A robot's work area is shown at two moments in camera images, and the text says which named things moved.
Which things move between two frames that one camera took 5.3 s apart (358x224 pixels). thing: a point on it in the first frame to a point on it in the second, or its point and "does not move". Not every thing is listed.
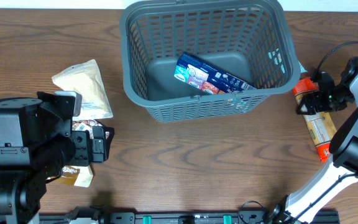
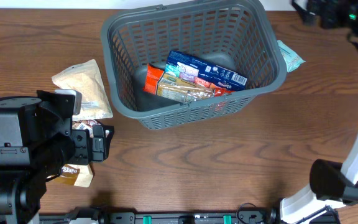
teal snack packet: x=302 y=69 to x=291 y=60
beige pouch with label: x=86 y=78 does not move
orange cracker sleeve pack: x=321 y=128 to x=153 y=75
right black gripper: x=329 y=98 to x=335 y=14
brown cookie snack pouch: x=78 y=175 does not move
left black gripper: x=96 y=147 does not move
